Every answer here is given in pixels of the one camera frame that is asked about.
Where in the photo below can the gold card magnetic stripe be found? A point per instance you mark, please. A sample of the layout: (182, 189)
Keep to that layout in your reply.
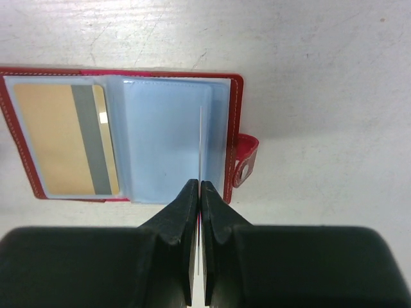
(69, 133)

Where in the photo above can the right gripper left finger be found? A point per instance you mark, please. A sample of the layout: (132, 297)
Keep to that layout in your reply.
(147, 266)

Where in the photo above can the gold card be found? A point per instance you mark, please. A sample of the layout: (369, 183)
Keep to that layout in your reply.
(199, 186)

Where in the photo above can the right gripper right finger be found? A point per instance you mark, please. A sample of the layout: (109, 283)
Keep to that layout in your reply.
(248, 265)

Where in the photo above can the red leather card holder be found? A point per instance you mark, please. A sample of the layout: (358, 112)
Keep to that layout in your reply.
(154, 126)

